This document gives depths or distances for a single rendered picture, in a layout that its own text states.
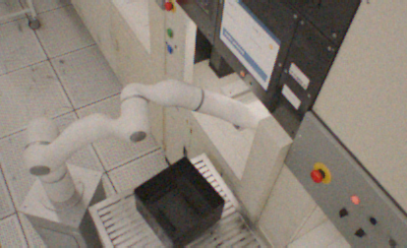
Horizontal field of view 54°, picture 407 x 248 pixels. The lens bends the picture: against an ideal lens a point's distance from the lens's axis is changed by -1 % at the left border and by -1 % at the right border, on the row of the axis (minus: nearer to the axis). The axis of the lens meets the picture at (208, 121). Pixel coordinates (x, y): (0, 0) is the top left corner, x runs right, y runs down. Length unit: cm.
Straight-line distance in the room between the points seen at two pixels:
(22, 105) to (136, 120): 199
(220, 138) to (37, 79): 192
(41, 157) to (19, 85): 195
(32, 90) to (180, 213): 191
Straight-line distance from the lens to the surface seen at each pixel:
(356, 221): 124
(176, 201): 184
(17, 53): 370
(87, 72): 340
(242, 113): 146
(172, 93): 135
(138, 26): 245
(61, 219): 187
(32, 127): 162
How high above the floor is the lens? 243
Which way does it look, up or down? 53 degrees down
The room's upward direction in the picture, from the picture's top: 8 degrees clockwise
